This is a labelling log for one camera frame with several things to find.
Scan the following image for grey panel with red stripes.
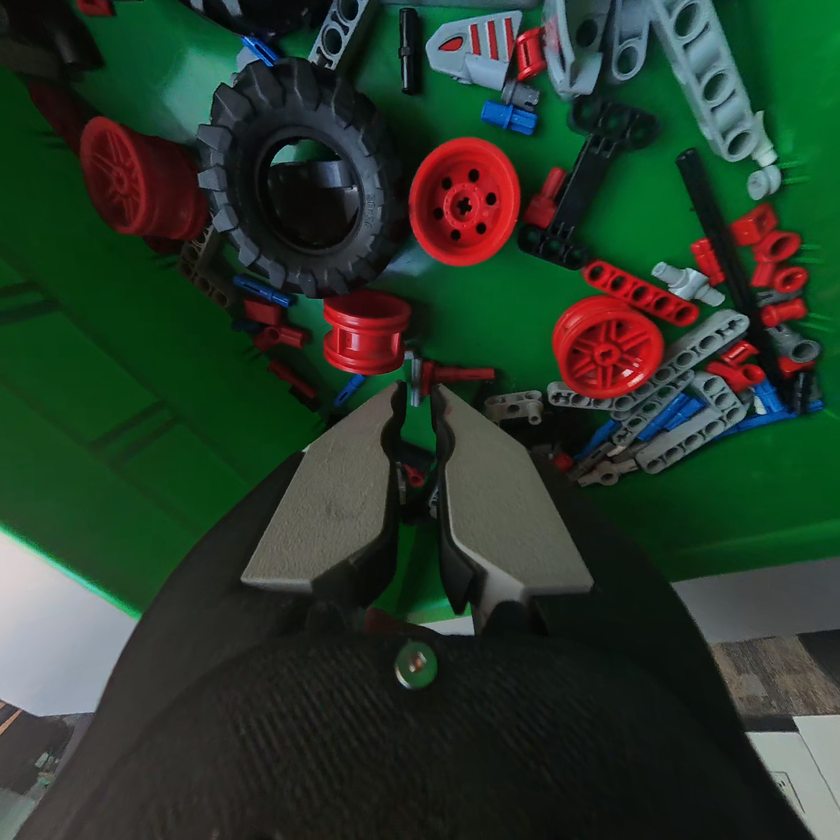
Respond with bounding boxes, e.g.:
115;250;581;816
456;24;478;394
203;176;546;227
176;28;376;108
425;10;522;86

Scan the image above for black knobby tire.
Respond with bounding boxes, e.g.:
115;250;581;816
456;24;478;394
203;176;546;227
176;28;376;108
177;0;329;37

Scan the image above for light grey short lego beam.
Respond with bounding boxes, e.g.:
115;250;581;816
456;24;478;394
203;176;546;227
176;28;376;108
484;390;544;424

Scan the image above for pale grey cross connector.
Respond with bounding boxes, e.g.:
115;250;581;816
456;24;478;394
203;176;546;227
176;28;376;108
651;261;726;306

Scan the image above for red lego beam with holes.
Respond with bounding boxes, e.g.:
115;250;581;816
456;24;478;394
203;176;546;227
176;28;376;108
583;259;701;328

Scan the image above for red wheel rim round holes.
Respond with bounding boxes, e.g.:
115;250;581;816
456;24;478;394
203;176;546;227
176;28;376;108
408;136;522;266

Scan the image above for small black lego assembly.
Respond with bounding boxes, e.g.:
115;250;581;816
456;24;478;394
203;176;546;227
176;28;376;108
394;440;441;519

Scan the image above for narrow red wheel hub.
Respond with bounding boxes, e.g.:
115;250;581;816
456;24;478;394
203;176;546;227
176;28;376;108
322;290;413;375

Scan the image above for black lego steering link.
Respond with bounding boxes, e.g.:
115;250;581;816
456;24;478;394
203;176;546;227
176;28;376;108
517;98;660;270

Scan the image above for black lego block cluster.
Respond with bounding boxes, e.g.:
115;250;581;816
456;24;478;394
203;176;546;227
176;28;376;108
512;420;592;460

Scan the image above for long black lego axle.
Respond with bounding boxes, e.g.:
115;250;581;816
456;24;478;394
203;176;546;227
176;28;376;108
676;150;788;388

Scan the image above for red lego axle pin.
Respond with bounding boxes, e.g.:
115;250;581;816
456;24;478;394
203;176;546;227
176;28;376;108
420;361;496;395

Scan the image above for pile of grey blue beams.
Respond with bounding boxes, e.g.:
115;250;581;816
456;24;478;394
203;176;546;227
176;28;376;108
548;308;826;488

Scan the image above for dark grey short lego beam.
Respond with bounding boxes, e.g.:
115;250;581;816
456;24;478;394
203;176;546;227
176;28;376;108
177;226;234;309

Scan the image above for long blue lego pin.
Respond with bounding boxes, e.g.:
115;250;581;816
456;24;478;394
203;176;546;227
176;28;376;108
233;274;293;308

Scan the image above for grey lego liftarm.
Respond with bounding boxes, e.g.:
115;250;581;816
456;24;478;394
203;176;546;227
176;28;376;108
604;0;657;85

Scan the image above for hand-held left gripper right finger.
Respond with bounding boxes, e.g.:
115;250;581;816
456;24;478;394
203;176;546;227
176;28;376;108
430;384;595;636

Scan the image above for red lego pin connector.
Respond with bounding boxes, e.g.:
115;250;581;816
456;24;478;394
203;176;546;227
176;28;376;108
514;28;549;81

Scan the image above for white paper sheet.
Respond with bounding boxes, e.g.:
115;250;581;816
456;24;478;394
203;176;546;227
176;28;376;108
748;715;840;840

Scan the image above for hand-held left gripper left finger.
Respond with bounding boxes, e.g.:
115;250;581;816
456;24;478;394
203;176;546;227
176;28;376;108
241;382;403;611

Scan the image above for large black rubber tire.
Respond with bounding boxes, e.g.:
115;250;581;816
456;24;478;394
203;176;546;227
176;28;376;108
196;56;408;298

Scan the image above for large black lego assembly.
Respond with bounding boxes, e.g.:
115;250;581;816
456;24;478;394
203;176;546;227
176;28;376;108
0;0;106;80

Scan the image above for light grey curved lego panel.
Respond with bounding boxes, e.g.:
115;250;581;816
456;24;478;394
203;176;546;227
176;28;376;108
541;0;614;99

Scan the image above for red angled lego connector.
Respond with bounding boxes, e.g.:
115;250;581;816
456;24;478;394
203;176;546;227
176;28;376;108
521;166;567;227

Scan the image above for green plastic bin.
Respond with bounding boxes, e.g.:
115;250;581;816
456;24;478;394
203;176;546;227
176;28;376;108
0;0;840;624

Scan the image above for large grey lego frame beam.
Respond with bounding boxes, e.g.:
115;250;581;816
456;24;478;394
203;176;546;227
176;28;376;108
646;0;765;164

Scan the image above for black lego pin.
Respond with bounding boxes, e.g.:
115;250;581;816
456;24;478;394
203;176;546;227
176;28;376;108
399;8;422;94

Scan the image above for red spoked wheel rim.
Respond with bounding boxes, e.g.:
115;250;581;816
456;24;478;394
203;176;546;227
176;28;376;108
551;295;665;399
79;117;211;240

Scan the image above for cluster of red lego connectors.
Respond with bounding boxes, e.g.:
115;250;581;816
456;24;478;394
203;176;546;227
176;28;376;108
689;202;811;329

